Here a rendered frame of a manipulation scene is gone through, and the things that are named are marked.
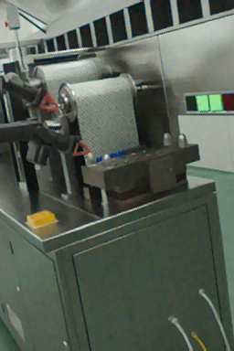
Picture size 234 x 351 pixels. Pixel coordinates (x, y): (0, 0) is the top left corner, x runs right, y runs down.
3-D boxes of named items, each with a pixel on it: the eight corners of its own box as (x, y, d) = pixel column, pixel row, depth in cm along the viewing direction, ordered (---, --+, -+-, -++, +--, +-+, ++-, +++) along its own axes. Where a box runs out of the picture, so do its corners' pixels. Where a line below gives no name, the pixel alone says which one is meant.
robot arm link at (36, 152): (38, 124, 137) (20, 122, 142) (28, 159, 135) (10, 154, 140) (62, 135, 146) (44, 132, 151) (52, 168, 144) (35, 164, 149)
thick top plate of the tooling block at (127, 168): (83, 183, 150) (80, 165, 149) (173, 156, 169) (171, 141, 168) (105, 189, 136) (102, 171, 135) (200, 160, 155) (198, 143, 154)
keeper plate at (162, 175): (150, 193, 145) (145, 162, 143) (173, 186, 150) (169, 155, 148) (154, 195, 143) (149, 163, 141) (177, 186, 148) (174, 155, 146)
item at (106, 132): (86, 166, 155) (77, 116, 152) (139, 152, 166) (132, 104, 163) (86, 166, 155) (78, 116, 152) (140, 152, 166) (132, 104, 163)
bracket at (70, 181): (60, 196, 164) (46, 118, 159) (76, 192, 167) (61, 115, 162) (66, 199, 159) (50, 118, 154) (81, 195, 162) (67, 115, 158)
